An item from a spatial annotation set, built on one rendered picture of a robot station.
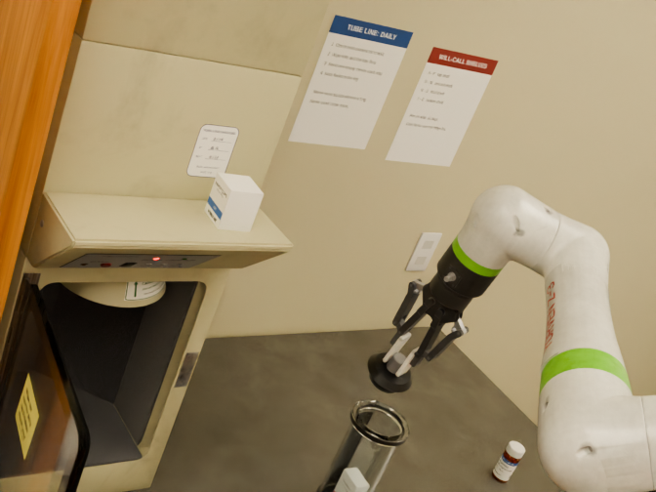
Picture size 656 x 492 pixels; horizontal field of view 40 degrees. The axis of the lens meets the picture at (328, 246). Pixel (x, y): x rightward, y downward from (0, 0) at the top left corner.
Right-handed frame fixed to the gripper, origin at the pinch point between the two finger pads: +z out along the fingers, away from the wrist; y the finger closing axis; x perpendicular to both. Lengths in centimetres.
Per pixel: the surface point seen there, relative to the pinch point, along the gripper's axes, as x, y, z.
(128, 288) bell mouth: -48, -25, -11
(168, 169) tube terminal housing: -47, -28, -32
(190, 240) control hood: -51, -17, -30
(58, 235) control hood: -66, -24, -29
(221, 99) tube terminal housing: -42, -29, -42
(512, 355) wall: 113, -3, 63
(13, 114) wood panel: -71, -31, -43
